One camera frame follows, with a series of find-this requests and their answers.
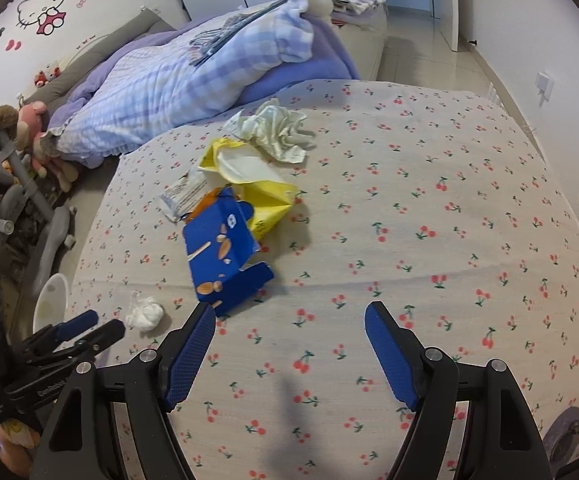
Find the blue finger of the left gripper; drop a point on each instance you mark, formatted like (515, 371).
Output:
(68, 330)

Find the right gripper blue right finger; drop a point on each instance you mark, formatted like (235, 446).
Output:
(399, 352)

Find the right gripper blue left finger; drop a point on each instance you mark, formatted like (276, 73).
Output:
(182, 352)

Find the small white tissue ball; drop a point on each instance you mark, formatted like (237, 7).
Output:
(144, 313)

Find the blue biscuit box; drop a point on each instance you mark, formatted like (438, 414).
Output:
(219, 245)

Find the light blue snack wrapper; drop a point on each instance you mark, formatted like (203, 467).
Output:
(179, 199)

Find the yellow white snack bag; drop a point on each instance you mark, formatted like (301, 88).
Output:
(253, 180)

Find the white paper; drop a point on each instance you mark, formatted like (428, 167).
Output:
(275, 130)

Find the white polka dot trash bin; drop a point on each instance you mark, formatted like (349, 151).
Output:
(52, 302)

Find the left hand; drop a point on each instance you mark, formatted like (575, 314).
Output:
(17, 441)

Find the grey ergonomic chair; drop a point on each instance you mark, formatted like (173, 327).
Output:
(34, 225)

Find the cherry print mattress cover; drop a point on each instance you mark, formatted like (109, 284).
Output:
(433, 202)

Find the pink plush toy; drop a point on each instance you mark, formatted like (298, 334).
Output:
(31, 129)

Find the blue plaid quilt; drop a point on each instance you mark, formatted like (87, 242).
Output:
(144, 90)

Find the small red plush toys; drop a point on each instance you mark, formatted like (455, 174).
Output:
(46, 75)

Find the purple blanket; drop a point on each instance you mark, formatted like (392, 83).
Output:
(330, 60)

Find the grey bed headboard cushion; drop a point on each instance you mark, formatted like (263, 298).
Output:
(55, 93)

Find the white wall socket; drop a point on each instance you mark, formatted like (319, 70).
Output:
(545, 85)

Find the hello kitty wall sticker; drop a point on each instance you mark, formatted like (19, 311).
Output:
(37, 19)

